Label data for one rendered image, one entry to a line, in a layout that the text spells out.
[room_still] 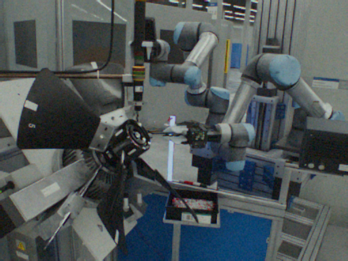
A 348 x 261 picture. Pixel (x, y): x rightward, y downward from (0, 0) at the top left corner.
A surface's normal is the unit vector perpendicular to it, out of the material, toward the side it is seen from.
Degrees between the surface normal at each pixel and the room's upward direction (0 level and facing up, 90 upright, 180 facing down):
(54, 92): 73
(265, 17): 90
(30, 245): 90
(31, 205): 50
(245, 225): 90
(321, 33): 90
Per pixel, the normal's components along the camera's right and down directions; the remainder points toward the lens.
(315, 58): -0.35, 0.24
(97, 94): 0.14, -0.44
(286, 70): 0.31, 0.20
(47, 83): 0.72, -0.12
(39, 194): 0.75, -0.51
